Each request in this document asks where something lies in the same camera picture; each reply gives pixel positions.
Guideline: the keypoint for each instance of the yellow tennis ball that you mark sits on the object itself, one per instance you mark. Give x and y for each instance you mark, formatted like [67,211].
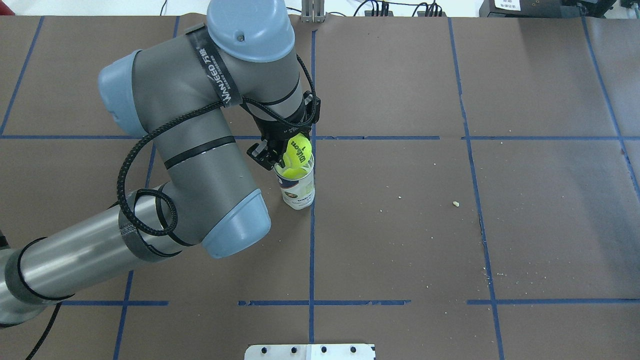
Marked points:
[298,152]

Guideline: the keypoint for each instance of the tennis ball inside can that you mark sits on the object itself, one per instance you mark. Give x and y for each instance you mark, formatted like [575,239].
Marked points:
[295,173]

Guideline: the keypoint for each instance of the tennis ball can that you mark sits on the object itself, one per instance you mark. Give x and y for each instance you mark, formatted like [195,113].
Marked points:
[299,193]

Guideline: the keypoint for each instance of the aluminium frame post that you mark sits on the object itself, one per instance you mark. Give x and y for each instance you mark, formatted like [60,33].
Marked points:
[313,11]

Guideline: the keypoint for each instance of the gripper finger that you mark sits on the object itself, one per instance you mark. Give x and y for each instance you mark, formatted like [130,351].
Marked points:
[267,153]

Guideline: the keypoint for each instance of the black computer box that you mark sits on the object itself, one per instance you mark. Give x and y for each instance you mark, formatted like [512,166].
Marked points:
[547,9]

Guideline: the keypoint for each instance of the white camera pillar mount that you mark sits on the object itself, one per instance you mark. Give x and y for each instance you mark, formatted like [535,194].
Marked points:
[323,351]

